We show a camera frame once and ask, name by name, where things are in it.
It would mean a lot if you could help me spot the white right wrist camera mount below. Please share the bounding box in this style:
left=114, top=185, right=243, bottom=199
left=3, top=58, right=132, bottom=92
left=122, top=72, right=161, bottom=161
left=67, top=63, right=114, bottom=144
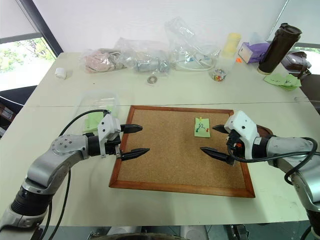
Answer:
left=223, top=110, right=261, bottom=161

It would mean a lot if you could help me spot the wood framed cork board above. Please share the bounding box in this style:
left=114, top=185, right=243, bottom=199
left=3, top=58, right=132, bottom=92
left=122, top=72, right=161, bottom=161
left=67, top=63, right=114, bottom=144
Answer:
left=108, top=105, right=256, bottom=199

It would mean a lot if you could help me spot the purple and white box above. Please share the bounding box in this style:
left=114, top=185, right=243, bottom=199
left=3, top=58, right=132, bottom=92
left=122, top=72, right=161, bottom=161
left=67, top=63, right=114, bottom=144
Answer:
left=236, top=40, right=271, bottom=65

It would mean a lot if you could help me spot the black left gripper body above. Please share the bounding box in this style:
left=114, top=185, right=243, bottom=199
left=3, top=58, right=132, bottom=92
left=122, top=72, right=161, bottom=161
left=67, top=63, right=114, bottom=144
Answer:
left=104, top=133, right=124, bottom=161

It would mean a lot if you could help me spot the cup of coloured pushpins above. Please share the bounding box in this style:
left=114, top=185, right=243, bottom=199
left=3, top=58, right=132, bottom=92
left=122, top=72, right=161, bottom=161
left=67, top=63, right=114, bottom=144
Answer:
left=209, top=68, right=229, bottom=82

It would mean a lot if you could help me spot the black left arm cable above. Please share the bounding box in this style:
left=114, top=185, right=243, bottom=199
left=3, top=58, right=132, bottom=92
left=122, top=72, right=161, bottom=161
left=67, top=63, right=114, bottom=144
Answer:
left=39, top=109, right=112, bottom=240

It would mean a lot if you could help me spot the green note pad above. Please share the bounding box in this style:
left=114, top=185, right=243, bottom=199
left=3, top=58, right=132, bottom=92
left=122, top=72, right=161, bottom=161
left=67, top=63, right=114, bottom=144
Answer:
left=81, top=109, right=111, bottom=135

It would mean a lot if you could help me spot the empty clear plastic bag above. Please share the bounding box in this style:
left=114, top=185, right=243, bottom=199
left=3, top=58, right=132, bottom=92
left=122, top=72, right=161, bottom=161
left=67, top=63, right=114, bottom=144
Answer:
left=79, top=90, right=121, bottom=119

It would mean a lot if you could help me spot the plastic bag with white cable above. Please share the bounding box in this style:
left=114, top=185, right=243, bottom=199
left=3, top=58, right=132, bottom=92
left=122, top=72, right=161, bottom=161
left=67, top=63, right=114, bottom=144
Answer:
left=164, top=16, right=222, bottom=73

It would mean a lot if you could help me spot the plastic bag with grey item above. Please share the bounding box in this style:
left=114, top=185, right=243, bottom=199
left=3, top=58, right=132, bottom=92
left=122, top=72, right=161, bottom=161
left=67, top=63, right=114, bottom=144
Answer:
left=116, top=36, right=171, bottom=74

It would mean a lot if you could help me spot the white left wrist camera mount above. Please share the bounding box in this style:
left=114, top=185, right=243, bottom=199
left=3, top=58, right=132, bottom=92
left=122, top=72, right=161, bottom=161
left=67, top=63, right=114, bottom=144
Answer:
left=97, top=114, right=122, bottom=156

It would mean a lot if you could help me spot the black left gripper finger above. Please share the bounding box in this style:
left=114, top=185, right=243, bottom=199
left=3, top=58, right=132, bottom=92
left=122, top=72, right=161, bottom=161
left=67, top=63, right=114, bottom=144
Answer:
left=120, top=123, right=144, bottom=134
left=121, top=147, right=151, bottom=161

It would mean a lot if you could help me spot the black window frame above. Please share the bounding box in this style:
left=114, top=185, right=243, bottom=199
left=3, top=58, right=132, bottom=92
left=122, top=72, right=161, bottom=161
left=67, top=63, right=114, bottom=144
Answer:
left=18, top=0, right=65, bottom=59

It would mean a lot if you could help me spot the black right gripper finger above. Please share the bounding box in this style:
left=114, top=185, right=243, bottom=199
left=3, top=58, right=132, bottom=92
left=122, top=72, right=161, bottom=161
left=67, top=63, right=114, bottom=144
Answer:
left=199, top=146, right=232, bottom=165
left=211, top=124, right=229, bottom=135

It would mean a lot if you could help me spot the clear plastic cup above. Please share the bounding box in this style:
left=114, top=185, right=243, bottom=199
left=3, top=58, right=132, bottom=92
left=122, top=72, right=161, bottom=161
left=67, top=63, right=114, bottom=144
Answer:
left=216, top=53, right=237, bottom=74

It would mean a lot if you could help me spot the stack of green notes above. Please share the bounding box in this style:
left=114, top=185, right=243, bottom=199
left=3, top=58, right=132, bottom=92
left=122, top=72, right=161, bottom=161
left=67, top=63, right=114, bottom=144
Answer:
left=263, top=73, right=303, bottom=92

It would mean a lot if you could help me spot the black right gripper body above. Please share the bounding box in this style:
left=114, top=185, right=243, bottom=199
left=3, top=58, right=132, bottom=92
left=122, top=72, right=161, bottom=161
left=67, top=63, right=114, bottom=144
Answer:
left=225, top=130, right=245, bottom=167

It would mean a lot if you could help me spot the white tape roll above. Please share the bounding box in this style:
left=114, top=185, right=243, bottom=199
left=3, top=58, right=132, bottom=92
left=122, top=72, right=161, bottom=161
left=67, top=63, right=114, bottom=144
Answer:
left=54, top=67, right=68, bottom=80

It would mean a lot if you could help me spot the dark shelf with boxes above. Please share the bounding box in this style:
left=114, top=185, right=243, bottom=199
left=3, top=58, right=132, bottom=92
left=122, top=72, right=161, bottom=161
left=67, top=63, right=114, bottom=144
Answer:
left=0, top=85, right=38, bottom=138

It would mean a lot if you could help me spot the plastic bag with pink cloth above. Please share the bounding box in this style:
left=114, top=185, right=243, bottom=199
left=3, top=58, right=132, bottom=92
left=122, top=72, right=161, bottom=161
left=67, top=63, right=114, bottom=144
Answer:
left=79, top=48, right=121, bottom=74

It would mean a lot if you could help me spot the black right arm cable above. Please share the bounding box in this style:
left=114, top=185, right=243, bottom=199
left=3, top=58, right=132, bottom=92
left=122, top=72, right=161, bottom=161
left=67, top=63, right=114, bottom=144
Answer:
left=227, top=136, right=320, bottom=187

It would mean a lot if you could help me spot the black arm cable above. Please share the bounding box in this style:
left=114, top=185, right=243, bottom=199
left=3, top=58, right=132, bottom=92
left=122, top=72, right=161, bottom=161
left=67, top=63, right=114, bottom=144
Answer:
left=39, top=109, right=112, bottom=240
left=227, top=136, right=320, bottom=187

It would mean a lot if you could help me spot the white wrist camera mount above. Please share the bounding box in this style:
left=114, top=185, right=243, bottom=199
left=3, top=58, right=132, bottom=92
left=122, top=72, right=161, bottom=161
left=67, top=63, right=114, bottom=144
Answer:
left=223, top=110, right=261, bottom=161
left=97, top=114, right=122, bottom=156

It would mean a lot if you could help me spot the brown leather bag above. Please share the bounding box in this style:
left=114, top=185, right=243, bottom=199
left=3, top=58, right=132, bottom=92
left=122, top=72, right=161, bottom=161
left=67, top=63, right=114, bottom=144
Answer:
left=280, top=50, right=313, bottom=79

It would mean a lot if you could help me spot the green paper note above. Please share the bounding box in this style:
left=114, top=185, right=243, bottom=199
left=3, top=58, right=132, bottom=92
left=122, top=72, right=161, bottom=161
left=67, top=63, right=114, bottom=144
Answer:
left=194, top=116, right=212, bottom=138

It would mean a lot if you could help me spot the dark brown travel tumbler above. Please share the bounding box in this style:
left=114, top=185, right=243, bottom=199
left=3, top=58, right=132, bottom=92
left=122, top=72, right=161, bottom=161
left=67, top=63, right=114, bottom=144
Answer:
left=257, top=22, right=303, bottom=76

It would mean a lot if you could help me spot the grey cylinder part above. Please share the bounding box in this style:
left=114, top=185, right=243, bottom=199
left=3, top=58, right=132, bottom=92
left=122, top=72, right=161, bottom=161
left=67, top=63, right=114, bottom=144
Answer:
left=178, top=225, right=210, bottom=240

